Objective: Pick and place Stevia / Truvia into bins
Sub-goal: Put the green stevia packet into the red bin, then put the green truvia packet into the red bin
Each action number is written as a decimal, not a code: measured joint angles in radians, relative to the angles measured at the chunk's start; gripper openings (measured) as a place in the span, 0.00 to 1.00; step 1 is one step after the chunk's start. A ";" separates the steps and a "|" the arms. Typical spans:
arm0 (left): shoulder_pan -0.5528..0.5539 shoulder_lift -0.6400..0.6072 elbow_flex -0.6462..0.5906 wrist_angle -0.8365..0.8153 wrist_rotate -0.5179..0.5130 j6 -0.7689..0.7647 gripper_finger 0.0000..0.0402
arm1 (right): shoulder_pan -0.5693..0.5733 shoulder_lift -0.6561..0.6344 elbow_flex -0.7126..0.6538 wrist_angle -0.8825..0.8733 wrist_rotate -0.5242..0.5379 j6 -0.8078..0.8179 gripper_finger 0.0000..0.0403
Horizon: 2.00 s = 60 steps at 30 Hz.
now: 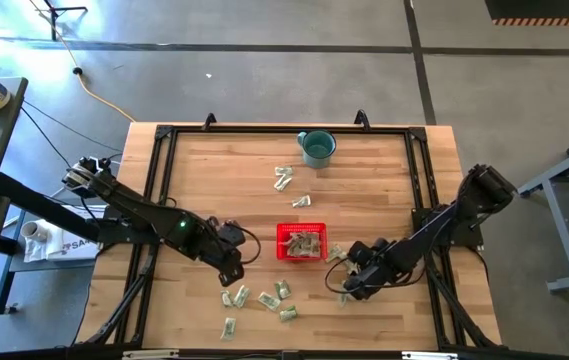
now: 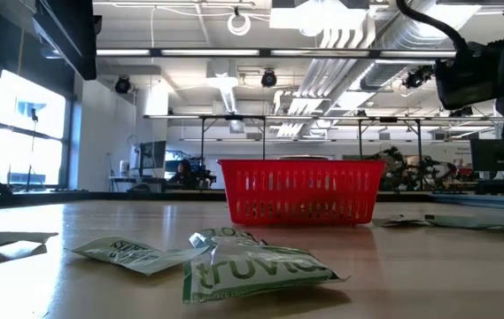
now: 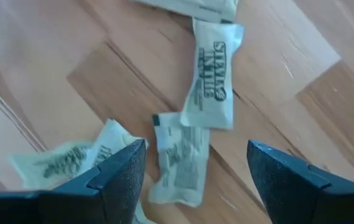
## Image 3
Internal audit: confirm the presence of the white Stevia sweetener packet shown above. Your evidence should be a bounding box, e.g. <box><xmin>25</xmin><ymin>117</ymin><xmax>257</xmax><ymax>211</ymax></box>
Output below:
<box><xmin>180</xmin><ymin>17</ymin><xmax>245</xmax><ymax>131</ymax></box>

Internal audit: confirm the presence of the white green sweetener packet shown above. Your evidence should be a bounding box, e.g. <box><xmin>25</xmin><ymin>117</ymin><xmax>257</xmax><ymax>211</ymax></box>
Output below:
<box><xmin>133</xmin><ymin>0</ymin><xmax>239</xmax><ymax>23</ymax></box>
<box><xmin>7</xmin><ymin>118</ymin><xmax>150</xmax><ymax>191</ymax></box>
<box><xmin>147</xmin><ymin>111</ymin><xmax>211</xmax><ymax>208</ymax></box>

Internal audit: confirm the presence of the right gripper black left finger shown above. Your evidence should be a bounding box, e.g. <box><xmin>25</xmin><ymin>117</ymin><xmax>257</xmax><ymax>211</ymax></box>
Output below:
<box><xmin>0</xmin><ymin>139</ymin><xmax>148</xmax><ymax>224</ymax></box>

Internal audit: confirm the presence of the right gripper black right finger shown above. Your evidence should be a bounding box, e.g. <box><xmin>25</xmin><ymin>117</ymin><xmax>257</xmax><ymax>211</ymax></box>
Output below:
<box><xmin>246</xmin><ymin>139</ymin><xmax>354</xmax><ymax>224</ymax></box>

